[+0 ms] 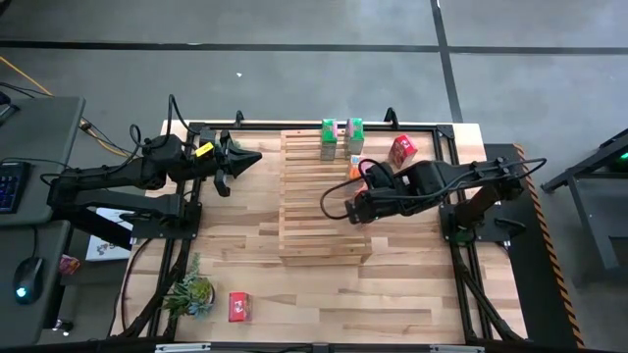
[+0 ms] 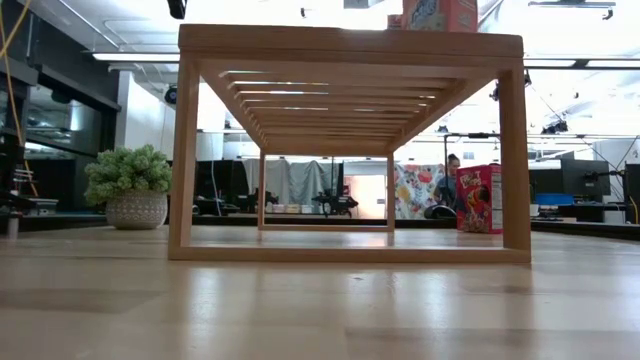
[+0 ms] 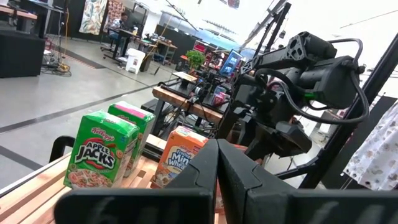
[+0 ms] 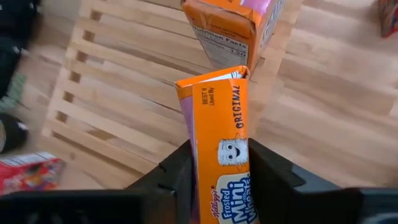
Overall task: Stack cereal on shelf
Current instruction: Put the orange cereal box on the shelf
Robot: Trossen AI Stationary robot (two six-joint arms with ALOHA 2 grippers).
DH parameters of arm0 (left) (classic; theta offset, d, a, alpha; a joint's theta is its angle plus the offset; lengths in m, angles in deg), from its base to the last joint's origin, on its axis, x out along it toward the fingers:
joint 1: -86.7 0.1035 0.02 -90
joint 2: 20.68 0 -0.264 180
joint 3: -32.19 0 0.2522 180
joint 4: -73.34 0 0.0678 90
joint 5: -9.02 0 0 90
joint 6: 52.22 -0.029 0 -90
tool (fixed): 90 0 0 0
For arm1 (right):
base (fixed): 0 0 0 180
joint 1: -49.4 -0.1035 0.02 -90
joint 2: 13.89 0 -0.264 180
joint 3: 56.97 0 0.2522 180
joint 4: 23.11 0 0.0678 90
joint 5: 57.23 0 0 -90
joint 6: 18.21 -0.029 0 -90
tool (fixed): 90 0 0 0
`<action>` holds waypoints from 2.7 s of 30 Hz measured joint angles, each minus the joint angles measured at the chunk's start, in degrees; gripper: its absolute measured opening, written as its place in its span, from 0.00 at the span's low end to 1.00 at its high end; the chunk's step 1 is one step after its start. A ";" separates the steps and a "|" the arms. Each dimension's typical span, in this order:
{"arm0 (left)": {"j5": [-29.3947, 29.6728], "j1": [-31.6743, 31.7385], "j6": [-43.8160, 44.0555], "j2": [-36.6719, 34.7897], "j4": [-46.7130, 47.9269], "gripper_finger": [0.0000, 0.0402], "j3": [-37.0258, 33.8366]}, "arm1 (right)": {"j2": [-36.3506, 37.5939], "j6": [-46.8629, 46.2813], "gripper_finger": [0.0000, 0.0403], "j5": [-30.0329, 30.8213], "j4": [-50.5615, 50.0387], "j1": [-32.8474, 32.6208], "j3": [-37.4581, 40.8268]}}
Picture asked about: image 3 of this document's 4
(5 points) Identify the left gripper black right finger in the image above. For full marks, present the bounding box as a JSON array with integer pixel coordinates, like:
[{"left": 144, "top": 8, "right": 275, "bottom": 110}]
[{"left": 217, "top": 139, "right": 398, "bottom": 224}]

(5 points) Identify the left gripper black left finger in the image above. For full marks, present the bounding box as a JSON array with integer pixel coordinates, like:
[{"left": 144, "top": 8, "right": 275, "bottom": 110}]
[{"left": 53, "top": 139, "right": 220, "bottom": 224}]

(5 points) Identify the orange Mini Wheats cereal box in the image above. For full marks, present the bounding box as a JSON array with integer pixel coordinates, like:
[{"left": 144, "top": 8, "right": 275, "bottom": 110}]
[{"left": 150, "top": 125, "right": 209, "bottom": 189}]

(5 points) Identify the green Apple Jacks cereal box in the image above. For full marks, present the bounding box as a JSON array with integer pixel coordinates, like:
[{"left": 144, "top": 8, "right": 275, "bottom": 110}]
[
  {"left": 108, "top": 101, "right": 156, "bottom": 178},
  {"left": 63, "top": 110, "right": 140, "bottom": 190}
]

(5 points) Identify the blue screen monitor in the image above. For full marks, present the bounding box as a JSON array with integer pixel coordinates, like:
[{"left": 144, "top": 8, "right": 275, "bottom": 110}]
[{"left": 220, "top": 49, "right": 243, "bottom": 78}]

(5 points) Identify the wooden work table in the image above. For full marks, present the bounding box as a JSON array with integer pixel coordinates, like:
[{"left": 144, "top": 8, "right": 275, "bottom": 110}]
[{"left": 152, "top": 85, "right": 229, "bottom": 125}]

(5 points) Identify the white patterned cloth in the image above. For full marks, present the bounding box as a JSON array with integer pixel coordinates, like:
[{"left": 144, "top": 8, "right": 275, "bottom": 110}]
[{"left": 341, "top": 102, "right": 398, "bottom": 191}]

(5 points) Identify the leafy green plant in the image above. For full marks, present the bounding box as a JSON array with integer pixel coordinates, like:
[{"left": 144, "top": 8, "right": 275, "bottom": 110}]
[{"left": 185, "top": 50, "right": 206, "bottom": 71}]

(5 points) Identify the white bin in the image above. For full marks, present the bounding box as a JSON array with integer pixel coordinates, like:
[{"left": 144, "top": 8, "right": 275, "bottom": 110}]
[{"left": 126, "top": 48, "right": 146, "bottom": 75}]

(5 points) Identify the person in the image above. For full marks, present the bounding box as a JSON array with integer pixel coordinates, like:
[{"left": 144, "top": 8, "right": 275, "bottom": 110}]
[{"left": 108, "top": 12, "right": 130, "bottom": 41}]

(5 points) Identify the colourful floral cloth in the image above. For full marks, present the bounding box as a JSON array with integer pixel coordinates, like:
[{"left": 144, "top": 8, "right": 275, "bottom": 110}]
[{"left": 79, "top": 0, "right": 108, "bottom": 35}]

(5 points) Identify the black storage cabinet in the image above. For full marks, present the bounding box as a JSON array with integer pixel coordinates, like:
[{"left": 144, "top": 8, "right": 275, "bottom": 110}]
[{"left": 0, "top": 29, "right": 46, "bottom": 78}]

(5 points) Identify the black table frame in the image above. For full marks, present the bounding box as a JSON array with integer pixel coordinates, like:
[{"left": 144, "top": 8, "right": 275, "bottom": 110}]
[{"left": 242, "top": 0, "right": 398, "bottom": 189}]

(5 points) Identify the yellow cable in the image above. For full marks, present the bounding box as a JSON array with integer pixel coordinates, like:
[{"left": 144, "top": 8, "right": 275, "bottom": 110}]
[{"left": 61, "top": 6, "right": 72, "bottom": 73}]

